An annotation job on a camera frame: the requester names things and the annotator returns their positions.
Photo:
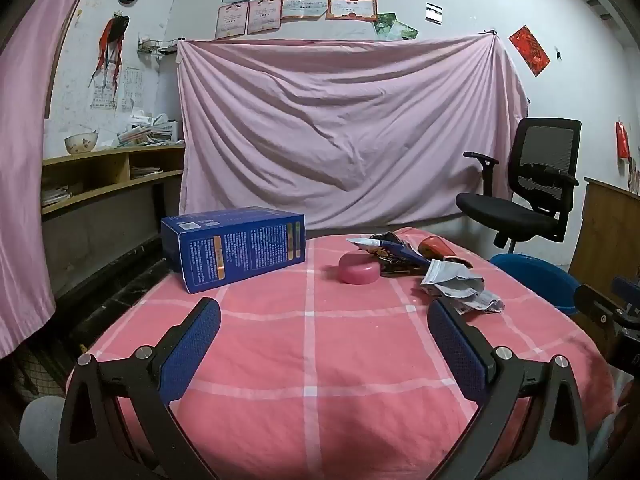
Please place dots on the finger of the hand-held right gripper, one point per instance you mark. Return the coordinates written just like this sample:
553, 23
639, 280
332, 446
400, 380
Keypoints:
592, 304
626, 289

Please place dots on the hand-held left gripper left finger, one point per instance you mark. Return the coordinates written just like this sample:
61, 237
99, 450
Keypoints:
192, 350

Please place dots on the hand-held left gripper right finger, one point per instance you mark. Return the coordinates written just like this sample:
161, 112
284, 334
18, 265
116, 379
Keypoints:
457, 350

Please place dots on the blue plastic basin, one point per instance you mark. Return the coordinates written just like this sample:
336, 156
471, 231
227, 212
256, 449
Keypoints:
540, 275

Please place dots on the white paper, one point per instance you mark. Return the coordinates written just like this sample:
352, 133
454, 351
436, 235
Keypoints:
457, 285

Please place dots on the red orange wrapper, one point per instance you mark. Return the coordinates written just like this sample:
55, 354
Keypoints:
440, 249

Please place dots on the dark blue snack wrapper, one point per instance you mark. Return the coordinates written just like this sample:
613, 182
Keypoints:
400, 257

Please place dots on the pink round soap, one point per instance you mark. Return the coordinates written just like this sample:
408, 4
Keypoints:
359, 269

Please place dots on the wooden cabinet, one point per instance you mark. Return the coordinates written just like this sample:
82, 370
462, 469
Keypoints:
605, 230

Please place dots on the blue cardboard box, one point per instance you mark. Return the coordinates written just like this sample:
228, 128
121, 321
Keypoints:
235, 245

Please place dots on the pink checked cloth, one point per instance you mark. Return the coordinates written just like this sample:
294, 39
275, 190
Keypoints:
310, 360

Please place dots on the black office chair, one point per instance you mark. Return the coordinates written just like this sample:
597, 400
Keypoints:
505, 212

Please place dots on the red hanging ornament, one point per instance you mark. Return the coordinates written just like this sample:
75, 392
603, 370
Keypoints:
622, 142

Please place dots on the grey round stool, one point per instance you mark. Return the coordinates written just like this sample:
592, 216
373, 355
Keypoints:
40, 430

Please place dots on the wooden shelf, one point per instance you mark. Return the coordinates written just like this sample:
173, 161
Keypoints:
110, 185

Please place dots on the stack of papers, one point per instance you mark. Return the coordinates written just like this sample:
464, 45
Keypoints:
55, 197

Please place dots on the pile of newspapers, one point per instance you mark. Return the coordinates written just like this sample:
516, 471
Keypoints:
147, 132

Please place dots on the ceramic bowl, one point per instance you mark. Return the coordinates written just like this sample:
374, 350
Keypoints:
80, 144

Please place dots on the pink hanging sheet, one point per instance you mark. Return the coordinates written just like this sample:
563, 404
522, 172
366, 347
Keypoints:
325, 135

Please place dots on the pink curtain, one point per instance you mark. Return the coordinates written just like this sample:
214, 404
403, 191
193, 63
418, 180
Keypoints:
25, 160

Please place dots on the green photo print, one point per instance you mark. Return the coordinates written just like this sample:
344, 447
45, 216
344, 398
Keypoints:
384, 23
404, 31

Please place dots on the black and white sticker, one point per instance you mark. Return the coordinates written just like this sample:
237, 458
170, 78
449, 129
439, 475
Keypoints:
434, 13

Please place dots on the red paper wall decoration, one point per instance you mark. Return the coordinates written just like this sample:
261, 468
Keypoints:
530, 50

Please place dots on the paper wall calendar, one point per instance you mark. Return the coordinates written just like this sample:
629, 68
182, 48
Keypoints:
127, 90

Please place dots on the red tassel wall ornament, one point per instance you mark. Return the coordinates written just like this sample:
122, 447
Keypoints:
114, 32

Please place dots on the group of wall certificates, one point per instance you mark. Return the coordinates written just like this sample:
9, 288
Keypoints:
300, 5

